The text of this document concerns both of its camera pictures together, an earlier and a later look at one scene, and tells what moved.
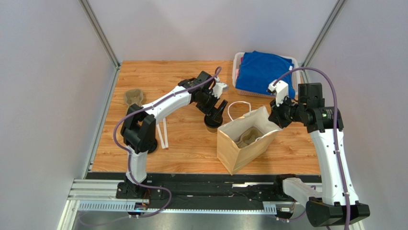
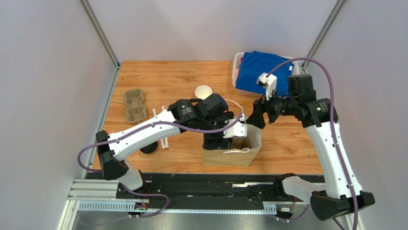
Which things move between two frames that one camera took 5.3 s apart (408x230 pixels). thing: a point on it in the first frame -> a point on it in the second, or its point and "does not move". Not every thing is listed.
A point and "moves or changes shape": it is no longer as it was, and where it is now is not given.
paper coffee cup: (211, 124) moves or changes shape
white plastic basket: (262, 93) does not move
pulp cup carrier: (133, 96) does not move
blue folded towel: (257, 70) does not move
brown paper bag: (245, 140) moves or changes shape
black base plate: (209, 190) does not move
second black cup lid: (153, 147) does not move
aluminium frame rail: (100, 195) does not move
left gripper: (218, 113) -> (211, 143)
